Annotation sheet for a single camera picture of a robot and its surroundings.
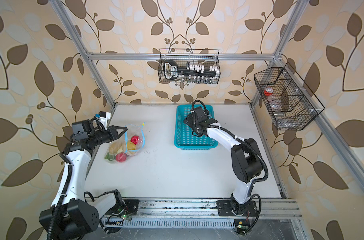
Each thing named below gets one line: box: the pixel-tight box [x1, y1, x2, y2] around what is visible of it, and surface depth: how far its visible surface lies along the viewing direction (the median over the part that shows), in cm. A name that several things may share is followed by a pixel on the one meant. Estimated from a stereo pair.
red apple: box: [130, 135, 139, 146], surface depth 88 cm
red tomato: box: [115, 152, 128, 162], surface depth 86 cm
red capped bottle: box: [263, 87, 274, 96], surface depth 84 cm
